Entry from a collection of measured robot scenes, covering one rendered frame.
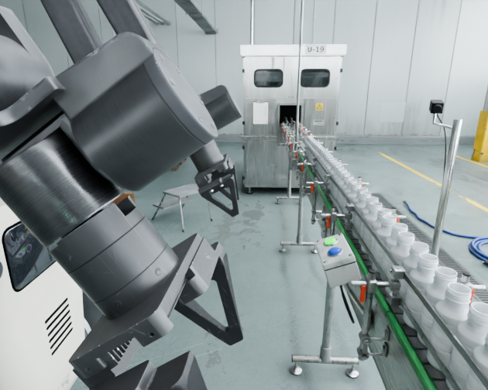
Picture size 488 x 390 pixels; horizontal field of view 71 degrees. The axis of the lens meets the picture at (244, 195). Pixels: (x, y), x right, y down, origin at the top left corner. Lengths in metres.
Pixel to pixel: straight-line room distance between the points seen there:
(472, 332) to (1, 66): 0.68
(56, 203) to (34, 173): 0.02
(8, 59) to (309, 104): 4.82
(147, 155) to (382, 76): 10.83
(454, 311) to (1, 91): 0.70
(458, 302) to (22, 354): 0.67
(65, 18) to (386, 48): 10.56
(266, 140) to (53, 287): 4.56
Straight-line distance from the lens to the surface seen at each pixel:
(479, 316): 0.68
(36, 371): 0.59
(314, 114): 5.00
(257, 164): 5.05
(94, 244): 0.21
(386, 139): 11.12
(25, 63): 0.25
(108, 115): 0.19
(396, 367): 0.89
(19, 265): 0.51
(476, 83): 12.02
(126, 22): 0.67
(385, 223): 1.01
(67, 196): 0.21
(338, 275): 0.88
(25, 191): 0.21
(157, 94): 0.18
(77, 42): 0.70
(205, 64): 10.63
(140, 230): 0.22
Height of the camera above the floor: 1.50
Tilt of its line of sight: 17 degrees down
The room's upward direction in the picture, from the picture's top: straight up
